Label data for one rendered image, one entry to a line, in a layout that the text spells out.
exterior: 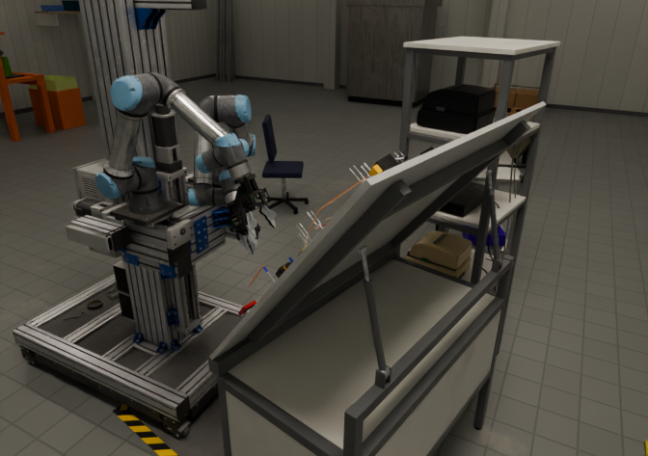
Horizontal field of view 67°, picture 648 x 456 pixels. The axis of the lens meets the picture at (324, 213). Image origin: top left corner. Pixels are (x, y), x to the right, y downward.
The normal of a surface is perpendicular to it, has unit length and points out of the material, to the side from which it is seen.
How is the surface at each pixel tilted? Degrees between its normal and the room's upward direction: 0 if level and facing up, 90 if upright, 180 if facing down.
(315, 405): 0
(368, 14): 90
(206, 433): 0
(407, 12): 90
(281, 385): 0
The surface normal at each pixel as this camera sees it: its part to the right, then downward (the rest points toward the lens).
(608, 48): -0.46, 0.35
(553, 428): 0.01, -0.92
